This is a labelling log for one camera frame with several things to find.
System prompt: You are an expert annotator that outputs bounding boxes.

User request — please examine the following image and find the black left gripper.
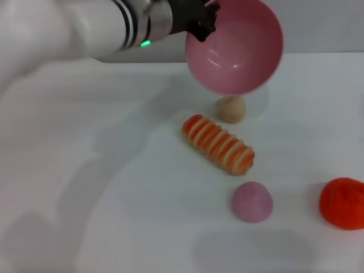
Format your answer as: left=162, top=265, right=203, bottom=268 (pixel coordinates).
left=167, top=0, right=222, bottom=43

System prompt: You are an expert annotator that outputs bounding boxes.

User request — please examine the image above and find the pink plastic bowl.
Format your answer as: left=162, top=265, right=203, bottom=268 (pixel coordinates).
left=185, top=0, right=285, bottom=96

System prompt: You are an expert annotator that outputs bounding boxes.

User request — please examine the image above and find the long striped bread roll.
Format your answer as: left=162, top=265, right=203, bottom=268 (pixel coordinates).
left=181, top=114, right=256, bottom=177

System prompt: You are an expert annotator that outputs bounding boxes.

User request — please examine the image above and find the beige round bun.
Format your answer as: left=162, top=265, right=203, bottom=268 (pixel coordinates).
left=215, top=96, right=246, bottom=124

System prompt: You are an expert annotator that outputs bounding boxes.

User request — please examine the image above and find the pink round bun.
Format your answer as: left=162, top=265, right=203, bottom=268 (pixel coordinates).
left=231, top=181, right=275, bottom=224

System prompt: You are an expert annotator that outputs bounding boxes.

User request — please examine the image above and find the orange-red round bun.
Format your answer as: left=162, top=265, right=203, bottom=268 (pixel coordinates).
left=318, top=177, right=364, bottom=230

